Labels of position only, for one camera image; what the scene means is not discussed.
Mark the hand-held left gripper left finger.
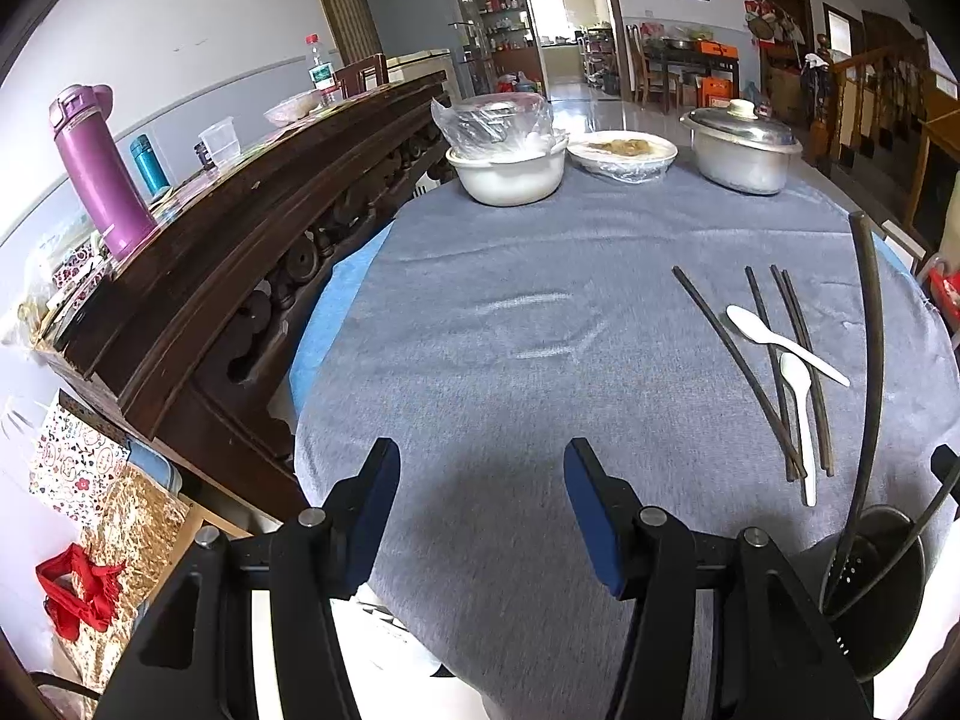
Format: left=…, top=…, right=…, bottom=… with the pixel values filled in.
left=94, top=437, right=402, bottom=720

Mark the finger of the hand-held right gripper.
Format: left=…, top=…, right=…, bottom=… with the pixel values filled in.
left=930, top=445, right=960, bottom=497

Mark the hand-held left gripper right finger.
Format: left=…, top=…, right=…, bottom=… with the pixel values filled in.
left=562, top=437, right=878, bottom=720

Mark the dark wooden chopstick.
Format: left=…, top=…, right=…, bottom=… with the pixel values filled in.
left=780, top=268, right=836, bottom=477
left=744, top=265, right=799, bottom=482
left=823, top=487, right=960, bottom=612
left=672, top=265, right=807, bottom=479
left=769, top=264, right=828, bottom=467

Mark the metal utensil holder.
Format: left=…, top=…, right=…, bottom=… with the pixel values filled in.
left=817, top=505, right=932, bottom=682

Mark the white plastic spoon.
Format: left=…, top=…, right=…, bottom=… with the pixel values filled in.
left=725, top=305, right=851, bottom=388
left=779, top=352, right=818, bottom=508

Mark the blue tablecloth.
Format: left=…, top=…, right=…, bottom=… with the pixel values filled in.
left=288, top=223, right=398, bottom=425

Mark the grey tablecloth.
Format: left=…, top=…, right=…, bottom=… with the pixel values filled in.
left=292, top=141, right=960, bottom=720

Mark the gold patterned bag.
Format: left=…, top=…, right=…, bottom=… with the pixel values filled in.
left=75, top=463, right=190, bottom=620

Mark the dark carved wooden sideboard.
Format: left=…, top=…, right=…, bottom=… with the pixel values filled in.
left=34, top=69, right=460, bottom=522

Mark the wooden side table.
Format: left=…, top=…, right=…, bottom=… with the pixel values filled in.
left=902, top=114, right=960, bottom=250

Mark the floral paper bag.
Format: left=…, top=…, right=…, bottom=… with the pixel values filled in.
left=28, top=403, right=134, bottom=530

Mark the red bag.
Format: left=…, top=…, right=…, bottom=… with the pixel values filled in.
left=35, top=542, right=126, bottom=644

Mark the white bowl with plastic bag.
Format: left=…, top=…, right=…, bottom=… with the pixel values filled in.
left=430, top=94, right=571, bottom=207

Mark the plate of food under plastic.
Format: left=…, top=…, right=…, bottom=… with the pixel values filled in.
left=566, top=130, right=680, bottom=182

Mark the wooden stair railing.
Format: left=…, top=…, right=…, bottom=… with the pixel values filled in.
left=808, top=43, right=927, bottom=170

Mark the metal pot with lid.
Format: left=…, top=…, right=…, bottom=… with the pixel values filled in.
left=679, top=99, right=803, bottom=196

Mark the clear plastic cup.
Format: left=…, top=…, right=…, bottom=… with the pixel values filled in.
left=198, top=117, right=241, bottom=167

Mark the covered pink plate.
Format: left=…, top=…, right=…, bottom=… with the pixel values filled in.
left=263, top=90, right=325, bottom=128

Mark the teal bottle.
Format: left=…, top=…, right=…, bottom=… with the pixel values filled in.
left=129, top=134, right=172, bottom=197

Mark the wooden chair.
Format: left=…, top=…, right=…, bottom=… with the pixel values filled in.
left=333, top=53, right=389, bottom=100

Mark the clear bottle with red cap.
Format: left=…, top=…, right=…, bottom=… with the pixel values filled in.
left=304, top=34, right=344, bottom=110

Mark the purple thermos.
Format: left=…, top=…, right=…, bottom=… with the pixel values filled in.
left=49, top=84, right=158, bottom=261

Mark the white chest freezer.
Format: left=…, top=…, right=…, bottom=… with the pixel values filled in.
left=385, top=48, right=455, bottom=85

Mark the dark table with orange boxes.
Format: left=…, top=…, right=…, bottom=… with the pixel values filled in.
left=626, top=22, right=743, bottom=115

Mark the glass display cabinet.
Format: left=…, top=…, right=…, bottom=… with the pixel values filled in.
left=457, top=0, right=545, bottom=87

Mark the grey refrigerator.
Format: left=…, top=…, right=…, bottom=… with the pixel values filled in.
left=354, top=0, right=482, bottom=100

